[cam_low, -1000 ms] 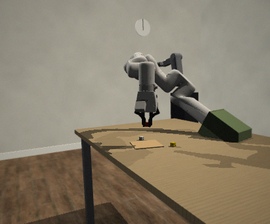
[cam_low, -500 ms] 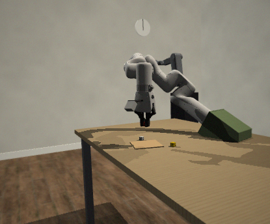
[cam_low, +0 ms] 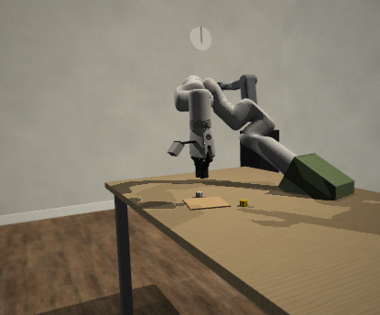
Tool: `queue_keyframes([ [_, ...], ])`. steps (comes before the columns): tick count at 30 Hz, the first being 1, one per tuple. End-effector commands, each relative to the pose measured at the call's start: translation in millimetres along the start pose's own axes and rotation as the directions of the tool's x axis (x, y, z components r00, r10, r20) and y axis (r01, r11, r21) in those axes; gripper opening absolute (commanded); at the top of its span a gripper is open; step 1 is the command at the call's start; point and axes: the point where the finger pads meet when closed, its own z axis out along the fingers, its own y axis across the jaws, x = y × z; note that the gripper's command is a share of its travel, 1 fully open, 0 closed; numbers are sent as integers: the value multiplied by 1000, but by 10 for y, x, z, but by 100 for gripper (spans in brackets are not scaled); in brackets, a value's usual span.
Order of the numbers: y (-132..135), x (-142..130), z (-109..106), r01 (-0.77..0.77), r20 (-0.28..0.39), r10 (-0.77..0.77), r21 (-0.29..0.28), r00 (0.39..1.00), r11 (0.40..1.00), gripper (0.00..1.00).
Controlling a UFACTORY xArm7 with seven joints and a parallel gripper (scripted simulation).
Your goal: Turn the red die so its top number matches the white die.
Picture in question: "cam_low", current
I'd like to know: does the tan flat mat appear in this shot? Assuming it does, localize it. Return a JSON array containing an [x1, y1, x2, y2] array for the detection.
[[183, 197, 231, 210]]

